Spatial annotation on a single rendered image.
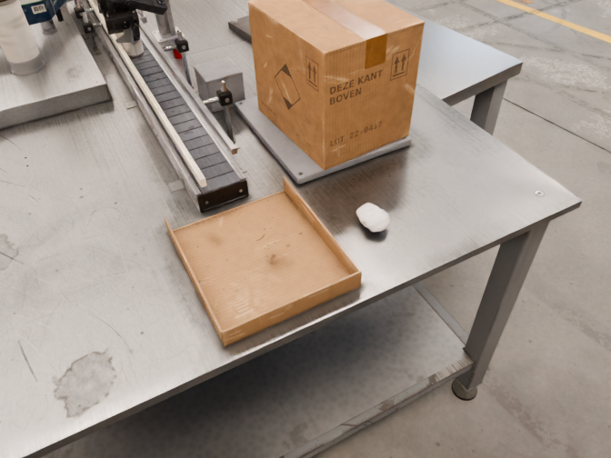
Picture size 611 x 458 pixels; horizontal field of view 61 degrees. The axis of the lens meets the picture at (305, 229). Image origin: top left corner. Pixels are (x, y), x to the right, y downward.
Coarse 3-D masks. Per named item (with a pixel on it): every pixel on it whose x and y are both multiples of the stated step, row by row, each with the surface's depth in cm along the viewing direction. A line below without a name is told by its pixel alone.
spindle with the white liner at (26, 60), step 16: (0, 0) 129; (16, 0) 131; (0, 16) 130; (16, 16) 132; (0, 32) 132; (16, 32) 133; (16, 48) 136; (32, 48) 138; (16, 64) 138; (32, 64) 140
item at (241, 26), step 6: (240, 18) 170; (246, 18) 170; (228, 24) 169; (234, 24) 167; (240, 24) 167; (246, 24) 167; (234, 30) 168; (240, 30) 164; (246, 30) 163; (246, 36) 163
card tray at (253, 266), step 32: (288, 192) 108; (192, 224) 104; (224, 224) 103; (256, 224) 103; (288, 224) 103; (320, 224) 98; (192, 256) 98; (224, 256) 97; (256, 256) 97; (288, 256) 97; (320, 256) 97; (224, 288) 92; (256, 288) 92; (288, 288) 92; (320, 288) 87; (352, 288) 91; (224, 320) 87; (256, 320) 83
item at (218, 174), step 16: (96, 16) 168; (144, 48) 150; (144, 64) 143; (144, 80) 137; (160, 80) 137; (144, 96) 131; (160, 96) 131; (176, 96) 130; (176, 112) 125; (192, 112) 125; (176, 128) 120; (192, 128) 120; (192, 144) 115; (208, 144) 116; (208, 160) 111; (224, 160) 111; (192, 176) 108; (208, 176) 107; (224, 176) 107; (208, 192) 104
